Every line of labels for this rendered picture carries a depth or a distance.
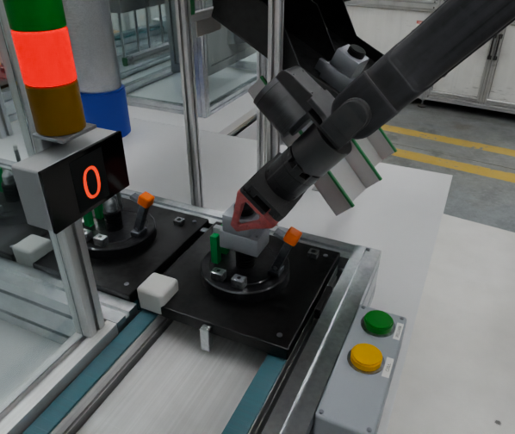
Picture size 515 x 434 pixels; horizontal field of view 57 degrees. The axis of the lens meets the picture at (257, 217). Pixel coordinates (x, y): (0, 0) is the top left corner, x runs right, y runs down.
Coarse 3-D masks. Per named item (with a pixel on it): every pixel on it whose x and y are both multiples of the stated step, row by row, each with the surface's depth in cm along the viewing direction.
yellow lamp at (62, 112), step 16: (32, 96) 46; (48, 96) 46; (64, 96) 47; (80, 96) 49; (32, 112) 48; (48, 112) 47; (64, 112) 47; (80, 112) 49; (48, 128) 48; (64, 128) 48; (80, 128) 49
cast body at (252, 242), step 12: (228, 216) 69; (240, 216) 69; (252, 216) 69; (216, 228) 73; (228, 228) 70; (264, 228) 72; (228, 240) 71; (240, 240) 70; (252, 240) 69; (264, 240) 71; (252, 252) 70
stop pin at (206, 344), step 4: (204, 324) 67; (200, 328) 66; (204, 328) 66; (208, 328) 66; (200, 332) 67; (204, 332) 66; (208, 332) 66; (212, 332) 67; (204, 336) 66; (208, 336) 66; (212, 336) 67; (204, 340) 67; (208, 340) 67; (212, 340) 68; (204, 344) 67; (208, 344) 67; (212, 344) 68; (204, 348) 68; (208, 348) 67
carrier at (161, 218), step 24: (120, 192) 87; (96, 216) 86; (120, 216) 82; (168, 216) 91; (192, 216) 91; (96, 240) 78; (120, 240) 80; (144, 240) 81; (168, 240) 84; (192, 240) 86; (96, 264) 78; (120, 264) 78; (144, 264) 78; (168, 264) 80; (96, 288) 74; (120, 288) 73
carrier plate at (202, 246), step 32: (192, 256) 80; (288, 256) 80; (320, 256) 80; (192, 288) 73; (288, 288) 73; (320, 288) 73; (192, 320) 68; (224, 320) 67; (256, 320) 67; (288, 320) 67; (288, 352) 63
